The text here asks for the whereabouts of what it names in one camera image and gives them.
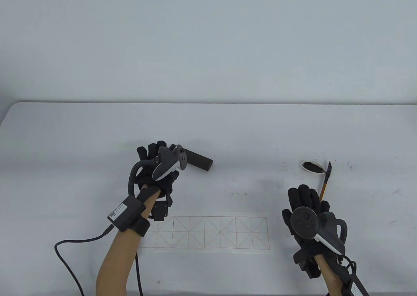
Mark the person's left hand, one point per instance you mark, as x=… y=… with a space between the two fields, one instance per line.
x=145 y=175

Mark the black labelled box left wrist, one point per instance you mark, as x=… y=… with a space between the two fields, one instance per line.
x=125 y=213

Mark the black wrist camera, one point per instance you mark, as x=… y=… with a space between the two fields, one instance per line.
x=313 y=270
x=160 y=211

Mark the black labelled box wrist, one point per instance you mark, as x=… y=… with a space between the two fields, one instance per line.
x=356 y=289
x=125 y=213

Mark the black labelled box right wrist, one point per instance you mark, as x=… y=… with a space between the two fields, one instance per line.
x=356 y=289

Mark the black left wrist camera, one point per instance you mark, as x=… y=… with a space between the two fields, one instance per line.
x=160 y=211

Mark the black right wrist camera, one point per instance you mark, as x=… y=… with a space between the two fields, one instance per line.
x=313 y=270

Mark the person's right hand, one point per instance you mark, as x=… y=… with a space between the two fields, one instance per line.
x=306 y=198

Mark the person's right forearm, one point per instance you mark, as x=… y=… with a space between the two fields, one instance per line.
x=330 y=278

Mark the red grid calligraphy paper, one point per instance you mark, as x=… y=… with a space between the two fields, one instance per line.
x=211 y=232

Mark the bamboo Chinese brush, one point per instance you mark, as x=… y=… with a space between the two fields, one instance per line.
x=324 y=190

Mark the small white ink dish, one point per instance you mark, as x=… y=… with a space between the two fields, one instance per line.
x=312 y=167

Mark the black paperweight bar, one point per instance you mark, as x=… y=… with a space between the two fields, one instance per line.
x=200 y=160

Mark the person's left forearm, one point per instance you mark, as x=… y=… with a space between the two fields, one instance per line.
x=117 y=263

